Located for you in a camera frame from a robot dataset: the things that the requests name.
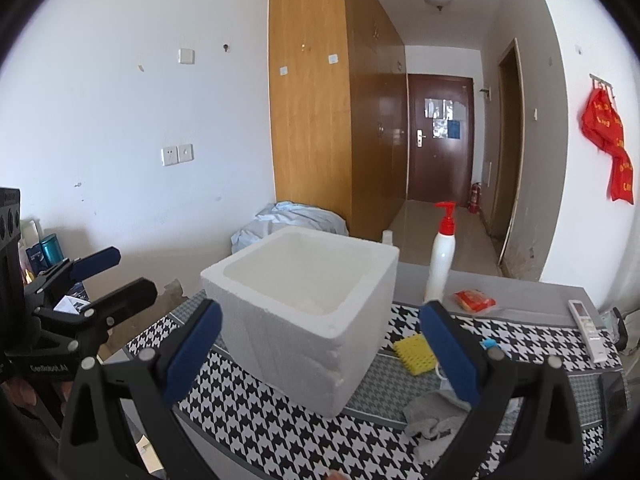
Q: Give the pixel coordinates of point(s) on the white styrofoam box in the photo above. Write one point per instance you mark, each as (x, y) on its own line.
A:
(306, 312)

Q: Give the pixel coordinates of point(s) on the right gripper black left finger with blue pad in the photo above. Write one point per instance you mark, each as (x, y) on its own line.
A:
(96, 442)

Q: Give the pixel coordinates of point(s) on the white wall socket pair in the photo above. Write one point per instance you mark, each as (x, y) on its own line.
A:
(174, 155)

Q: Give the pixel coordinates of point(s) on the white wall switch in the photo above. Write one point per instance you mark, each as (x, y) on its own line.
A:
(186, 56)

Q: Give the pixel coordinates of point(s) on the red hanging banners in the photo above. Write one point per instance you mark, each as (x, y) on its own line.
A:
(601, 125)

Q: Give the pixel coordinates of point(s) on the yellow ribbed sponge cloth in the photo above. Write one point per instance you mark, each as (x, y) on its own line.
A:
(415, 355)

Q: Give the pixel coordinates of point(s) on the person's left hand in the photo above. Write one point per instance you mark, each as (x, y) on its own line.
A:
(22, 395)

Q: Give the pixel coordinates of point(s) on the dark brown entrance door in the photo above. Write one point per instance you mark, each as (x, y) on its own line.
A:
(441, 143)

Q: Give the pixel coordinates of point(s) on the black smartphone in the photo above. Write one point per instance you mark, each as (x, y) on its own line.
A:
(614, 402)

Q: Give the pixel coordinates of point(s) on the red fire extinguisher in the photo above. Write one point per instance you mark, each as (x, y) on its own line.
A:
(474, 199)

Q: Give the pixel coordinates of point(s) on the white pump lotion bottle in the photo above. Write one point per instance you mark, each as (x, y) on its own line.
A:
(443, 249)

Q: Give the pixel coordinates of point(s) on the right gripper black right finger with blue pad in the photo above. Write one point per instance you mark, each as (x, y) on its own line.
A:
(546, 441)

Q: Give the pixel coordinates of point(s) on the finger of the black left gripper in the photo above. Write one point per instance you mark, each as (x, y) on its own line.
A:
(92, 324)
(56, 282)

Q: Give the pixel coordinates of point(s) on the light blue plastic bag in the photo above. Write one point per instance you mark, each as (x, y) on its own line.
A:
(280, 215)

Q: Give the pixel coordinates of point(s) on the white remote control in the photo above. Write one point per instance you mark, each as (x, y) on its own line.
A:
(595, 341)

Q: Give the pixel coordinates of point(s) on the wooden wardrobe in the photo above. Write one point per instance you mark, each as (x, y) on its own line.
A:
(338, 110)

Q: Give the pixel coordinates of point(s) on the blue face mask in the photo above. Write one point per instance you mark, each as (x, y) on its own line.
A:
(493, 349)

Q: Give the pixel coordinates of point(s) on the red snack packet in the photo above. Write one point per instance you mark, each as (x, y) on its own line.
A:
(474, 301)

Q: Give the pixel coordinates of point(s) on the grey sock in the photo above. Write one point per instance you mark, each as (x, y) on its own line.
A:
(434, 419)

